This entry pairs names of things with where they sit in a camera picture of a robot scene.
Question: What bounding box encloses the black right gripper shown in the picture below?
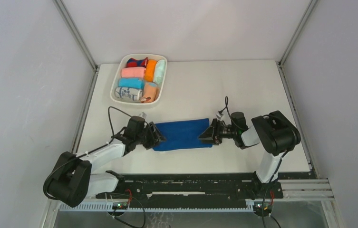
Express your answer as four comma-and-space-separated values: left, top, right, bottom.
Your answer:
198, 117, 238, 144

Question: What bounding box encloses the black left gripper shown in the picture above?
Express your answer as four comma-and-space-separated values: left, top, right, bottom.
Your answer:
135, 122, 166, 150

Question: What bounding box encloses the blue microfiber towel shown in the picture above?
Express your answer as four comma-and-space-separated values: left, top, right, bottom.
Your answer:
153, 118, 213, 152

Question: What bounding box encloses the orange towel with blue dots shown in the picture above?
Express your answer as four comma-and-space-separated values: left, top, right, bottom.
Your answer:
140, 82, 158, 103

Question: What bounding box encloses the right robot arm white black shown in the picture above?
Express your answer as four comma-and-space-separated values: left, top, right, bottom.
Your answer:
198, 111, 301, 198

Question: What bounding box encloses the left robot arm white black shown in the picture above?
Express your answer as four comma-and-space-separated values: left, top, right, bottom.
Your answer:
43, 116, 166, 207

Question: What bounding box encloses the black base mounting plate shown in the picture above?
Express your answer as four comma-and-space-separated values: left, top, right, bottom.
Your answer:
96, 173, 284, 208

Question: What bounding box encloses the white printed rolled towel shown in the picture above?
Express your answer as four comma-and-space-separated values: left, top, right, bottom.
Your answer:
114, 86, 143, 102

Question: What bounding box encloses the light blue rolled towel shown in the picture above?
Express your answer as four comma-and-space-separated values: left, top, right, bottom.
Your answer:
118, 77, 145, 90

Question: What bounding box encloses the white plastic tray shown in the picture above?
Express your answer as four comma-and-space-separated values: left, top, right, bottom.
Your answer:
110, 54, 167, 107

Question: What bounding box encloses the orange rolled towel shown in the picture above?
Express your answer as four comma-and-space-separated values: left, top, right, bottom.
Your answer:
144, 59, 157, 82

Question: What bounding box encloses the mint green rolled towel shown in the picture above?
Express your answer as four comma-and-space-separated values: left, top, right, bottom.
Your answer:
153, 59, 166, 84

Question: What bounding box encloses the pink rolled towel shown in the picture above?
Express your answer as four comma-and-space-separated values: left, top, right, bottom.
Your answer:
121, 66, 146, 78

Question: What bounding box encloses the red and blue rolled towel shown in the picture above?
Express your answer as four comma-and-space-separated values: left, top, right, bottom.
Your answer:
126, 57, 148, 68

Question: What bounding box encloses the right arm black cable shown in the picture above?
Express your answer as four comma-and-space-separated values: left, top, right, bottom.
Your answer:
218, 95, 301, 228

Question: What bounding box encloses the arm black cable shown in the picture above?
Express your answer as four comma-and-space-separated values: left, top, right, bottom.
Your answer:
218, 95, 301, 228
42, 106, 133, 200

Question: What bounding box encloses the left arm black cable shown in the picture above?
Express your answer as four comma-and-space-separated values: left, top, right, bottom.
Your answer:
42, 106, 133, 200

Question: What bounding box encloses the white slotted cable duct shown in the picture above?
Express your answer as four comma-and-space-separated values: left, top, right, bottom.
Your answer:
59, 202, 254, 212

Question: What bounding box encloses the left circuit board with wires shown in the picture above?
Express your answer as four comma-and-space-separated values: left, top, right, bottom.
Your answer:
105, 189, 146, 228

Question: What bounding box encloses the circuit board with wires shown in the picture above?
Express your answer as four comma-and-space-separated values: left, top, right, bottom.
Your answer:
105, 189, 146, 228
253, 191, 281, 228

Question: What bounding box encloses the right circuit board with wires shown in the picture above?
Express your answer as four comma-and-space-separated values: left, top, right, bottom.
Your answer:
253, 191, 281, 228

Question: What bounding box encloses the right aluminium frame post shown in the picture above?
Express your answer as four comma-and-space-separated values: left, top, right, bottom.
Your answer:
278, 0, 319, 67

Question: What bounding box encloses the aluminium frame post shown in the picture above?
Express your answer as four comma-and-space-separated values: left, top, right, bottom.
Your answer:
53, 0, 99, 72
278, 0, 319, 67

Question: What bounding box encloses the left aluminium frame post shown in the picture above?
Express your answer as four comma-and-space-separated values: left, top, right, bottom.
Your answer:
53, 0, 99, 72

